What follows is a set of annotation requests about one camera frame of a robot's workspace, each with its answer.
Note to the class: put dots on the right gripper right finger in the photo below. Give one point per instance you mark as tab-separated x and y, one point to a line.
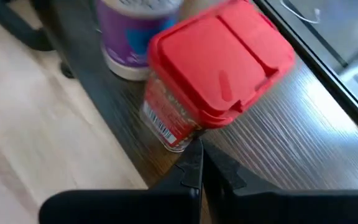
259	208

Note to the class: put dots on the large spice jar red lid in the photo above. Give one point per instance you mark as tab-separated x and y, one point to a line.
216	62

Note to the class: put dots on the garlic powder jar purple label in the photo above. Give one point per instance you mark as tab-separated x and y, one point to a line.
126	37

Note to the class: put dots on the black frame dark wood shelf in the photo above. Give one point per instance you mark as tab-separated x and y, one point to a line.
291	140

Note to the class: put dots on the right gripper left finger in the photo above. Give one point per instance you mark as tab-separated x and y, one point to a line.
166	207

